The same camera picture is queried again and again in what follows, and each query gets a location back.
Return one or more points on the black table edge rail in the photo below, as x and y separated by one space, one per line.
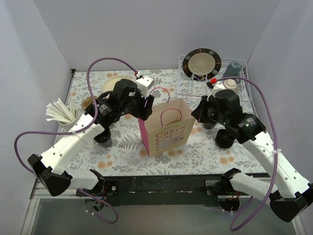
161 190

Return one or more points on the white straw holder cup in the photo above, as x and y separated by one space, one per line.
69 124

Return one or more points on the pink paper gift bag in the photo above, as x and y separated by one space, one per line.
168 126

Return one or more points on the cream round plate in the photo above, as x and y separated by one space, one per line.
110 83

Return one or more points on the white wire dish rack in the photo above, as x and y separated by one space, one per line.
192 90

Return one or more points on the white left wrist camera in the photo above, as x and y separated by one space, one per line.
144 83

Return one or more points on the black printed coffee cup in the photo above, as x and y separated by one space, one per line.
209 126

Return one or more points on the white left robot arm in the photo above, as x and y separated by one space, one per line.
51 166

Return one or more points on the grey blue mug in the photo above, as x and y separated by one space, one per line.
233 70

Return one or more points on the patterned ceramic bowl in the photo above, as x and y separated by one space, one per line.
231 84

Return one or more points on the stack of black lids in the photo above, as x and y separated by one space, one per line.
224 139

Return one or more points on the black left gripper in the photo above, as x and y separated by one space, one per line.
146 107

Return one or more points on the brown cardboard cup carrier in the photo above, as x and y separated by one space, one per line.
86 103

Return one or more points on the floral patterned table mat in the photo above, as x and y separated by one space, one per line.
127 154

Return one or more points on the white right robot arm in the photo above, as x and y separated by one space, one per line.
291 193

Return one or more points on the dark rimmed dinner plate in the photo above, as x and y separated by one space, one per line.
201 64

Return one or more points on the stack of black cups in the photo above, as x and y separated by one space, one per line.
104 139

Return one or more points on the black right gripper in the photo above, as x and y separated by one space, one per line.
198 112

